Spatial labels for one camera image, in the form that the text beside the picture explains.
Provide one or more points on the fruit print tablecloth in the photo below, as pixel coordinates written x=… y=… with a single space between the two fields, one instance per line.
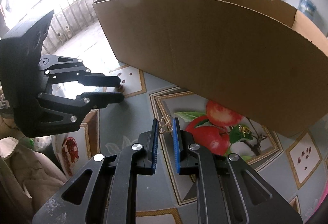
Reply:
x=295 y=166

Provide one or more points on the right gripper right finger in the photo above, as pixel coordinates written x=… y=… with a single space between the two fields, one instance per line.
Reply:
x=228 y=190

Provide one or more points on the small gold earring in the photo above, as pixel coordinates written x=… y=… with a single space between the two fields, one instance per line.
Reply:
x=243 y=129

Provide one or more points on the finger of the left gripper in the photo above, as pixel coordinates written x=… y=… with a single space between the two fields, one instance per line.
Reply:
x=59 y=69
x=60 y=115

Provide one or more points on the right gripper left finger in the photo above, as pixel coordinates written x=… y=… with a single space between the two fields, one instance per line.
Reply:
x=104 y=189

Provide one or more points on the brown cardboard box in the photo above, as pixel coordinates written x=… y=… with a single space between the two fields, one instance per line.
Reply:
x=263 y=59

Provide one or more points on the blue water jug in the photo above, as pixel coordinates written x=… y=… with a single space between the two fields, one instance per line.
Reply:
x=307 y=7

